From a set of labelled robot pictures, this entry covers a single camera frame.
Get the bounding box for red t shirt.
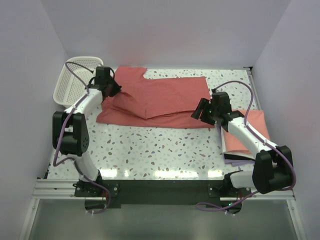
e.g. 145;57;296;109
96;66;211;129

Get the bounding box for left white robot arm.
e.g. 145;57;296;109
52;65;122;200

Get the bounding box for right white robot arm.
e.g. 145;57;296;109
191;92;297;194

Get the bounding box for white plastic basket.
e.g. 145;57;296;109
53;56;104;108

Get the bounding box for folded salmon t shirt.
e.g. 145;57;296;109
226;109;276;158

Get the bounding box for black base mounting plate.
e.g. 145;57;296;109
72;179;251;210

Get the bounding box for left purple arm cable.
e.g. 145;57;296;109
52;61;97;168

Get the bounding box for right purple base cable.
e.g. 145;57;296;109
195;189;261;211

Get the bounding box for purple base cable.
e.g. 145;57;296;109
79;174;112;215
195;189;261;211

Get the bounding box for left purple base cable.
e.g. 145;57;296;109
79;174;112;215

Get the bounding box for aluminium frame rail right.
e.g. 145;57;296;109
244;66;300;240

